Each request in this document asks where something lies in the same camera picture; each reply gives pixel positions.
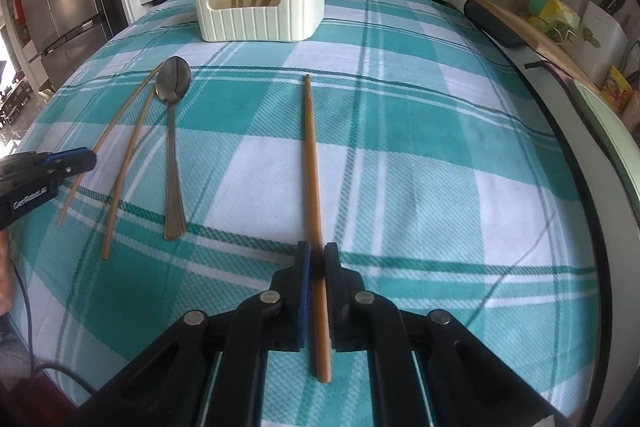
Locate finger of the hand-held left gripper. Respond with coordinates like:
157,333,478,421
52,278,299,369
52,156,98,179
42,147,92,162

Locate yellow green plastic bags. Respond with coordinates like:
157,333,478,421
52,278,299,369
519,0,584,46

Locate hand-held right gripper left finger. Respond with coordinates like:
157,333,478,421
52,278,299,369
75,241,313,427

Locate yellow printed mug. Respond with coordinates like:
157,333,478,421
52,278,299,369
602,65,634,110

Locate black cable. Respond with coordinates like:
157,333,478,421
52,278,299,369
9,254,97,390

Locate metal spoon gold handle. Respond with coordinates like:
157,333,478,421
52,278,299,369
155,56,192,241

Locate wooden cutting board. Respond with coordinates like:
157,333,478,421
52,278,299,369
472,0,601,93

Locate white knife block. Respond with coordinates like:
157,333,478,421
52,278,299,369
579,1,629,80

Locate black oblong handle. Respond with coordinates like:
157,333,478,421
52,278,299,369
463,0,524,49

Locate brown wooden chopstick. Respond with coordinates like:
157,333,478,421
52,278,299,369
303,74,332,383

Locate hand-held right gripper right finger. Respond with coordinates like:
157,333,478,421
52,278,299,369
322,242,574,427

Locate teal plaid tablecloth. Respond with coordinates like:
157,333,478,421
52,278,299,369
10,0,609,427

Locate green cutting board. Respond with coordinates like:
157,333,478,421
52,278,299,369
572,79,640,229

